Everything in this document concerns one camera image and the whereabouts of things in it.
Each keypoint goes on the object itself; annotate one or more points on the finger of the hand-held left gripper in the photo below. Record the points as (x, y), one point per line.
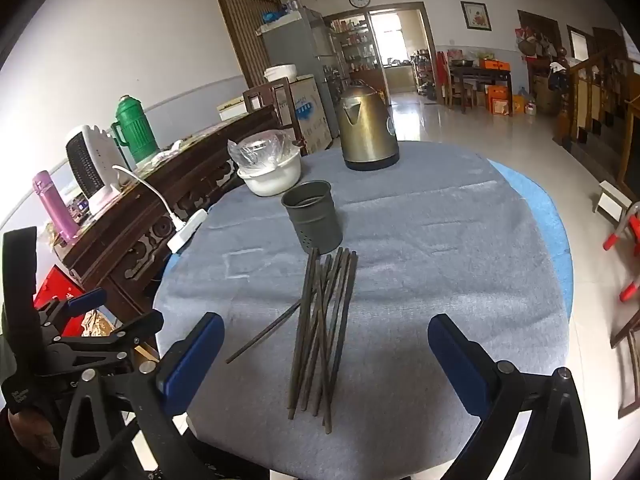
(85, 302)
(125, 337)

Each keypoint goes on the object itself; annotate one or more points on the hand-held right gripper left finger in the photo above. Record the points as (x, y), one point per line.
(195, 360)

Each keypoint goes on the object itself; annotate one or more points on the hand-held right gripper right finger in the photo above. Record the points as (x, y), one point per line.
(457, 365)

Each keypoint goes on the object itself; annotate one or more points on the pile of dark chopsticks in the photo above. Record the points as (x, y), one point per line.
(320, 335)

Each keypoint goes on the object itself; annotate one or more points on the grey metal chopstick holder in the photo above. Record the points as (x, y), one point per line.
(312, 217)

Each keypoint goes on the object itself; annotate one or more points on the person's left hand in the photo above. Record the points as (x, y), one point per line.
(32, 435)

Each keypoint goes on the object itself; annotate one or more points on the red box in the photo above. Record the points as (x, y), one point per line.
(55, 295)

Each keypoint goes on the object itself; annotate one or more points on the pink thermos bottle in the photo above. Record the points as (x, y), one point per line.
(55, 205)

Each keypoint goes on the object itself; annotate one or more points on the grey tablecloth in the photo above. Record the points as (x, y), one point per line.
(400, 260)

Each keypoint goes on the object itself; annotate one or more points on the dark carved wooden sideboard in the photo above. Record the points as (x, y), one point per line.
(150, 200)

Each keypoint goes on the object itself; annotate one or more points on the white power strip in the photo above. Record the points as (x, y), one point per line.
(187, 230)

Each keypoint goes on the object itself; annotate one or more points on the white fan heater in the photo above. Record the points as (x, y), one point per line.
(92, 165)

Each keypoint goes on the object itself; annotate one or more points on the brown wooden chair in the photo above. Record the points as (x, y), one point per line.
(627, 360)

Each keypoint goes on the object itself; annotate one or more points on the blue table cover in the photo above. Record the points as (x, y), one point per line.
(545, 210)

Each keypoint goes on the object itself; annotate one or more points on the green thermos jug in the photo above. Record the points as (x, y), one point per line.
(135, 130)

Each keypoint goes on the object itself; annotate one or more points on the white plastic basin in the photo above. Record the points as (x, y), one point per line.
(272, 180)

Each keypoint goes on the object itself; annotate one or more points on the red plastic stool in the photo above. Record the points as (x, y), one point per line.
(627, 245)

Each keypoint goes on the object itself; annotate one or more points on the clear plastic bag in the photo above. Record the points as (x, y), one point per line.
(260, 147)

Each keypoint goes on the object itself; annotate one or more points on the small white stool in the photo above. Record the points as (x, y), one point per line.
(612, 202)

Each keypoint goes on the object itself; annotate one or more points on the gold electric kettle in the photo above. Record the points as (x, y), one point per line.
(367, 130)

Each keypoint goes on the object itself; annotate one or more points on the orange cardboard box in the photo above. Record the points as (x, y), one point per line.
(505, 100)

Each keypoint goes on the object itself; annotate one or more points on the dark wooden chair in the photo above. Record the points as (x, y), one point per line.
(272, 97)

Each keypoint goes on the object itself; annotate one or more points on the dark wooden side table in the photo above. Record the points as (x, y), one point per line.
(480, 80)

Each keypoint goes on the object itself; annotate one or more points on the white bucket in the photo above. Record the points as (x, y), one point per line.
(280, 72)

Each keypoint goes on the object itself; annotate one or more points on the wooden staircase railing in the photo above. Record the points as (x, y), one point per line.
(590, 95)

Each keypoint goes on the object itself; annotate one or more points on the brown wooden door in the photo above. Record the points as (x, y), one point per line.
(247, 30)

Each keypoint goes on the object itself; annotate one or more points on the shelf of goods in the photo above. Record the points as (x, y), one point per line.
(352, 52)

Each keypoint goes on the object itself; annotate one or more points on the grey refrigerator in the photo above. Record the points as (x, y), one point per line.
(295, 45)

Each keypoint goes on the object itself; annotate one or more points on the framed wall picture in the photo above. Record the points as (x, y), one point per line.
(476, 15)

